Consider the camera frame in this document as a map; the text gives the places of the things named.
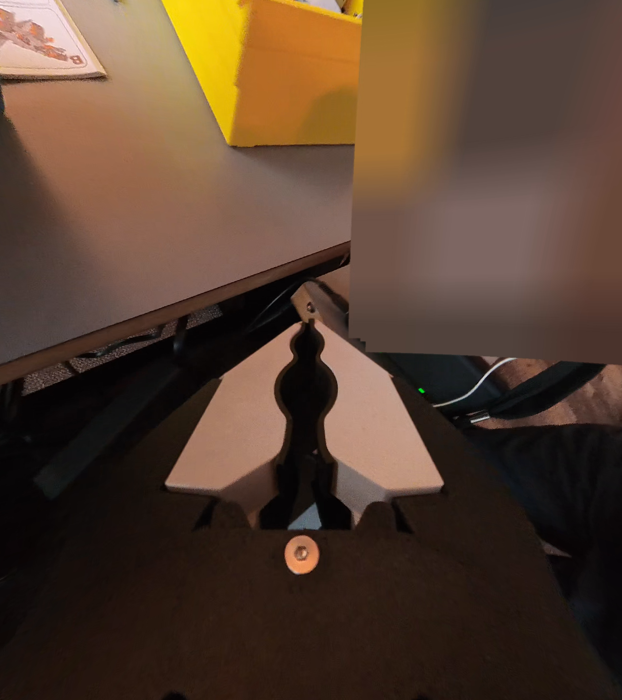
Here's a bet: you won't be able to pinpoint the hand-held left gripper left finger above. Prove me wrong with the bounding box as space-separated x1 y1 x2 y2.
165 322 313 530

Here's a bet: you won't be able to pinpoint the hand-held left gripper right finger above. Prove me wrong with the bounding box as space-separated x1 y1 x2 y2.
310 322 447 530

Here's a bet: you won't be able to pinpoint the dark desk beam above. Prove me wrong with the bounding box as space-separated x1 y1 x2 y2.
34 355 183 499

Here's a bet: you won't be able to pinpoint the grey desk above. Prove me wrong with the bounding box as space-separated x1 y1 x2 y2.
0 0 363 400

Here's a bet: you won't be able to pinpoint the black device with green light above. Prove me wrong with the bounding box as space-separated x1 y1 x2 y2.
387 353 489 416

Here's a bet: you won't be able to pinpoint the person's dark trousers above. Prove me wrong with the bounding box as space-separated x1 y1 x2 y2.
442 424 622 700

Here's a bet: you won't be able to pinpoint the yellow plastic bin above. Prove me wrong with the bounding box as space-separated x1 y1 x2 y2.
162 0 363 147

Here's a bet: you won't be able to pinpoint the white instruction booklet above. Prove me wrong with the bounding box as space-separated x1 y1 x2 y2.
0 0 108 81

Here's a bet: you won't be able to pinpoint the white cable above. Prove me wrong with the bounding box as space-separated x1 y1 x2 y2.
432 357 518 409

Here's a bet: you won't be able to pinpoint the black cable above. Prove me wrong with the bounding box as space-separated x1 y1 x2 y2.
70 314 191 362

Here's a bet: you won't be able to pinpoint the metal desk bracket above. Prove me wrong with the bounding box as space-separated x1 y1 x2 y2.
290 280 351 329

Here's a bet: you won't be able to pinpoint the black strap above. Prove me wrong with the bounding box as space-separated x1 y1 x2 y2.
456 361 607 424

